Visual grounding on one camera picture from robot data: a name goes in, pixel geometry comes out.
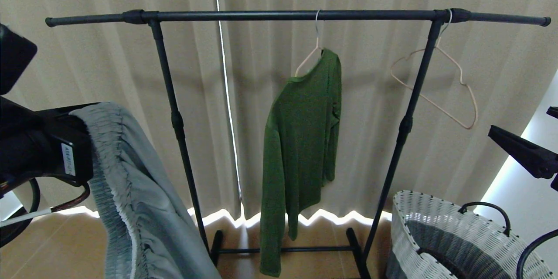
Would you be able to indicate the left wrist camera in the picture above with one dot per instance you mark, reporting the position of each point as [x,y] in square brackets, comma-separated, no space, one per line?
[13,61]

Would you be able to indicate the white laundry basket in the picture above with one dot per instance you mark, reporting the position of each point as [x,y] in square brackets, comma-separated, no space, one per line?
[418,222]

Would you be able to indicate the pale grey garment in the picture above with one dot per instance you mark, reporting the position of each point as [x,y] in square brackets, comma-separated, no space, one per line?
[144,200]

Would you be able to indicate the black clothes rack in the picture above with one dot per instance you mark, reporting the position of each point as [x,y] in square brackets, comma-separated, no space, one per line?
[283,15]

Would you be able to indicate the pink clothes hanger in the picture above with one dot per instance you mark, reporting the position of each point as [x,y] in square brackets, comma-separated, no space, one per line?
[305,61]
[460,72]

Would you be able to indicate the green printed shirt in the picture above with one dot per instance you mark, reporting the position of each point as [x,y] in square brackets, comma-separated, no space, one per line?
[301,139]

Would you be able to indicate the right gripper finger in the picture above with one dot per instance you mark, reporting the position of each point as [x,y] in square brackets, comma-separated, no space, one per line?
[532,154]
[553,111]

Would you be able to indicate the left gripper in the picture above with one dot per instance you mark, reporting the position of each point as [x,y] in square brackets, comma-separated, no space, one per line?
[43,144]

